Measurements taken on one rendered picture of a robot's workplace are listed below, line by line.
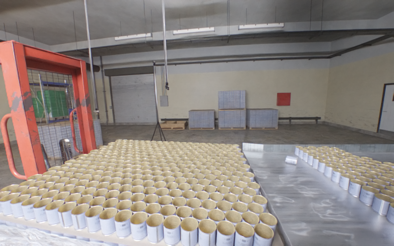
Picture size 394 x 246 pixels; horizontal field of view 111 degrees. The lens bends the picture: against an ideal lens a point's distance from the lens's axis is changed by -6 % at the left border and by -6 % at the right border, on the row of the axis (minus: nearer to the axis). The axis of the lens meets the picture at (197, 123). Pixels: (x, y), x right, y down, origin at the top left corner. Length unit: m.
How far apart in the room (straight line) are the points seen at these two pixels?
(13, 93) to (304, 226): 1.86
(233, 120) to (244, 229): 7.48
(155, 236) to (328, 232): 0.73
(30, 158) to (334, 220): 1.88
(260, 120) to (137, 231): 7.93
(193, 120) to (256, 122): 3.34
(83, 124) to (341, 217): 2.13
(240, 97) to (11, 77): 7.57
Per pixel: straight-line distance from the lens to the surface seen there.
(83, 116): 1.92
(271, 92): 10.15
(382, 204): 1.17
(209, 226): 0.71
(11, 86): 1.55
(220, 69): 9.71
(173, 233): 0.68
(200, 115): 7.94
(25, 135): 1.53
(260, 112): 8.25
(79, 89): 1.92
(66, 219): 0.91
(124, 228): 0.76
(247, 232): 0.73
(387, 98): 9.09
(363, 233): 1.02
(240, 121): 8.11
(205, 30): 6.20
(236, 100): 7.96
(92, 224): 0.83
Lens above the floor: 1.65
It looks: 9 degrees down
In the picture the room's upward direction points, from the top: 2 degrees counter-clockwise
